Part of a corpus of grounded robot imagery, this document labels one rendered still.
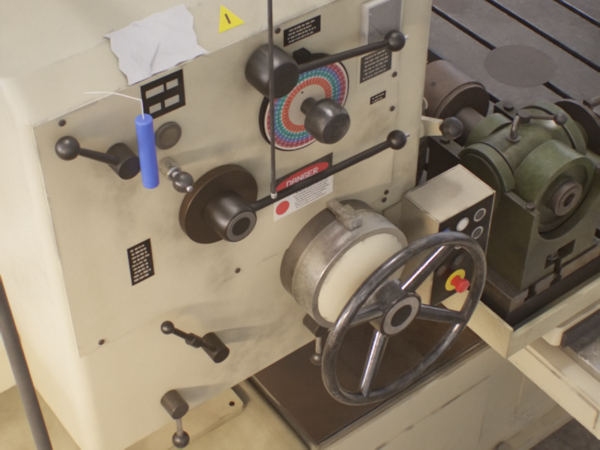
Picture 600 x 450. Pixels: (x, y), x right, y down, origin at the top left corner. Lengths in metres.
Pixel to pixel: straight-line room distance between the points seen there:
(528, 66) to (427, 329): 0.77
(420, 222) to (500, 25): 1.23
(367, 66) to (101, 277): 0.56
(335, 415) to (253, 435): 0.20
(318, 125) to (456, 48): 1.46
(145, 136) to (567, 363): 1.49
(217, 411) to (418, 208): 0.84
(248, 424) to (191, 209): 1.04
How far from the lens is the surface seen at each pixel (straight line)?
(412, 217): 2.25
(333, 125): 1.84
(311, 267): 2.06
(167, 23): 1.72
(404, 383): 2.20
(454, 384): 3.01
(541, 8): 3.46
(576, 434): 3.62
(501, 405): 3.31
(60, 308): 1.89
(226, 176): 1.86
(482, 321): 2.63
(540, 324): 2.65
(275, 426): 2.80
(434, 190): 2.26
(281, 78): 1.75
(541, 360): 2.86
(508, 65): 3.21
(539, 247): 2.52
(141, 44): 1.70
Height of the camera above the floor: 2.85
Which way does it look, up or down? 43 degrees down
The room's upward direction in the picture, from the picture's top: straight up
